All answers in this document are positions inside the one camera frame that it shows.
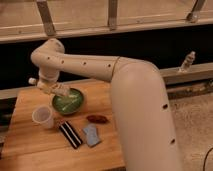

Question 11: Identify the right metal window bracket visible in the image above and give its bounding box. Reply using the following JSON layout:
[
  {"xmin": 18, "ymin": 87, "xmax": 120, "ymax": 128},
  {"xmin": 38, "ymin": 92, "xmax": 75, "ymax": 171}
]
[{"xmin": 186, "ymin": 0, "xmax": 206, "ymax": 23}]

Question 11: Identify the metal window bracket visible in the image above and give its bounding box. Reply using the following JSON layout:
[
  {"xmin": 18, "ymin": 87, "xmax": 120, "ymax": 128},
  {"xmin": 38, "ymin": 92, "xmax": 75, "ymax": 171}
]
[
  {"xmin": 186, "ymin": 0, "xmax": 206, "ymax": 23},
  {"xmin": 36, "ymin": 0, "xmax": 56, "ymax": 36},
  {"xmin": 107, "ymin": 0, "xmax": 118, "ymax": 30}
]

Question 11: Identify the black white striped block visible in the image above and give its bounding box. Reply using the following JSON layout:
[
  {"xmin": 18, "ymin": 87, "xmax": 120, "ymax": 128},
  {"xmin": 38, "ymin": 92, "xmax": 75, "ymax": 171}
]
[{"xmin": 59, "ymin": 121, "xmax": 83, "ymax": 149}]

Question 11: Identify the small white figurine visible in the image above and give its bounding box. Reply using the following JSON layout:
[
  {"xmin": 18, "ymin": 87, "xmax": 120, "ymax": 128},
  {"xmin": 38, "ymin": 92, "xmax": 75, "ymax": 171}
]
[{"xmin": 178, "ymin": 51, "xmax": 195, "ymax": 73}]

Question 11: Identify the white plastic bottle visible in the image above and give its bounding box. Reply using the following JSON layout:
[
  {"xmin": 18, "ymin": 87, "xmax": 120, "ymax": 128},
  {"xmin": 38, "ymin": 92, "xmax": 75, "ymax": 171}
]
[{"xmin": 28, "ymin": 78, "xmax": 69, "ymax": 96}]

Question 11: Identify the left metal window bracket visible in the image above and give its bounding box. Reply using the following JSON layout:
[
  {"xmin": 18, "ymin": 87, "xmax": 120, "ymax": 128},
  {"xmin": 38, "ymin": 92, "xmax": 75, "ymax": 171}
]
[{"xmin": 36, "ymin": 0, "xmax": 56, "ymax": 36}]

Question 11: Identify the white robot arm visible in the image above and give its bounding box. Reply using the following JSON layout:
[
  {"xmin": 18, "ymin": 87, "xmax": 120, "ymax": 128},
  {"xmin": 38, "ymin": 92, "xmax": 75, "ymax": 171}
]
[{"xmin": 31, "ymin": 38, "xmax": 183, "ymax": 171}]

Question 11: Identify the dark red chili pepper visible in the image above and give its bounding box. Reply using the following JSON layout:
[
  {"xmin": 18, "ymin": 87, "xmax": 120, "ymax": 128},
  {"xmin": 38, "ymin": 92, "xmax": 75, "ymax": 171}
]
[{"xmin": 86, "ymin": 115, "xmax": 108, "ymax": 124}]

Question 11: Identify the middle metal window bracket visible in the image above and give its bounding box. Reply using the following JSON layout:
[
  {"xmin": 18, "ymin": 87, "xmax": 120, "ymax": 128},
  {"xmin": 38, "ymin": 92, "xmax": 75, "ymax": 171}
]
[{"xmin": 107, "ymin": 0, "xmax": 118, "ymax": 30}]

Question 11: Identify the green ceramic bowl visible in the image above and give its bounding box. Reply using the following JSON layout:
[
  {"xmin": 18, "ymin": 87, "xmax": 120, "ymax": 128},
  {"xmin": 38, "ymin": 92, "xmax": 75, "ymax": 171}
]
[{"xmin": 52, "ymin": 88, "xmax": 84, "ymax": 115}]

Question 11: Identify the blue folded cloth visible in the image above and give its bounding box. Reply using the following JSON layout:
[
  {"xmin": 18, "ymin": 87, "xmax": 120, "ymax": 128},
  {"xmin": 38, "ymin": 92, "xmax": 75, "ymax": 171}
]
[{"xmin": 83, "ymin": 124, "xmax": 101, "ymax": 147}]

